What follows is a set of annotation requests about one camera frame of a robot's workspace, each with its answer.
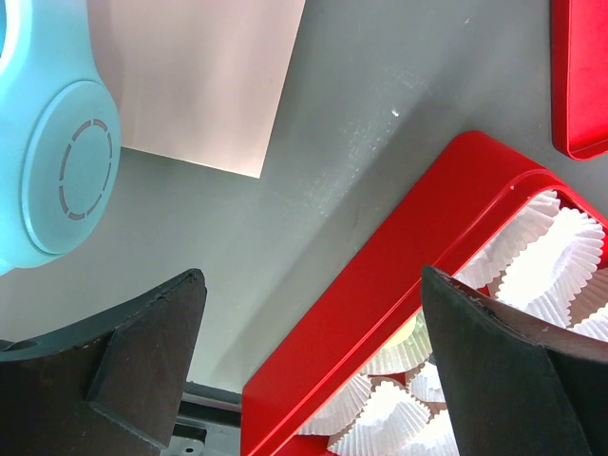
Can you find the light blue headphones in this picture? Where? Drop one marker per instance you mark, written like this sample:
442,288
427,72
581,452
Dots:
60,133

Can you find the pink notebook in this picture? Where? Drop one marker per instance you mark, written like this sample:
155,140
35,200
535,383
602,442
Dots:
196,81

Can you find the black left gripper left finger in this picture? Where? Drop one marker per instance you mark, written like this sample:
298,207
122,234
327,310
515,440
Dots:
110,384

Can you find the white paper cup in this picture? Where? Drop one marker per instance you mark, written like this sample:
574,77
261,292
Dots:
376,415
589,308
426,385
543,257
392,359

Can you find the green macaron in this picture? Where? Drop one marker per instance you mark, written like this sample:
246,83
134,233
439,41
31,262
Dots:
409,329

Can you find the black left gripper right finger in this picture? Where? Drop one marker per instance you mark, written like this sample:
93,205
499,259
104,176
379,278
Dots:
514,384

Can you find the red cookie box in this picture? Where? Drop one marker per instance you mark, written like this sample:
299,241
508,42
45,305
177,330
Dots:
469,193

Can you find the red box lid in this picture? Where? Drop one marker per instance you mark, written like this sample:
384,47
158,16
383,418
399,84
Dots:
578,31

